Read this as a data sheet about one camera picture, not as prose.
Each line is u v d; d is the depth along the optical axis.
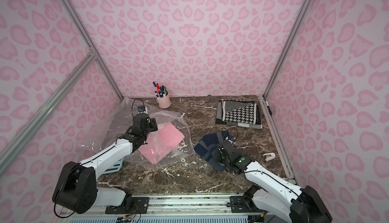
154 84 1.07
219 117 1.04
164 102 1.09
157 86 1.06
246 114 1.01
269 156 0.88
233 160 0.62
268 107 1.17
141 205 0.73
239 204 0.73
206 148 0.90
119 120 1.07
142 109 0.76
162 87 1.05
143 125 0.67
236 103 1.07
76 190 0.41
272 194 0.57
